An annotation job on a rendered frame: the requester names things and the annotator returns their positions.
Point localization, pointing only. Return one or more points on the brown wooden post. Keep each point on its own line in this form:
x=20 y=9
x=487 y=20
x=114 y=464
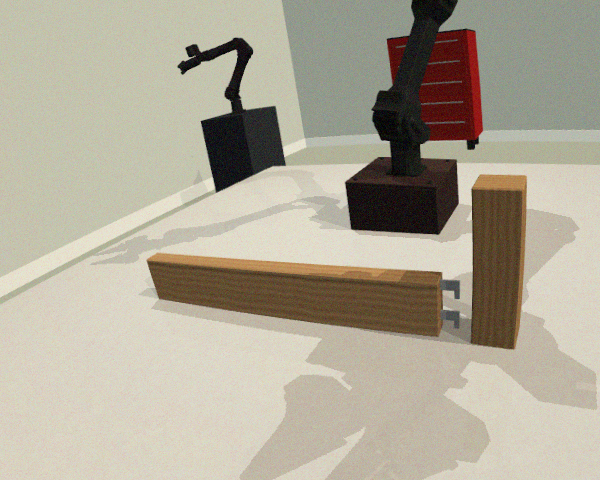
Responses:
x=498 y=245

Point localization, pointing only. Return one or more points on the brown wooden rail with steel hooks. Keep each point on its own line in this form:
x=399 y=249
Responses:
x=400 y=300

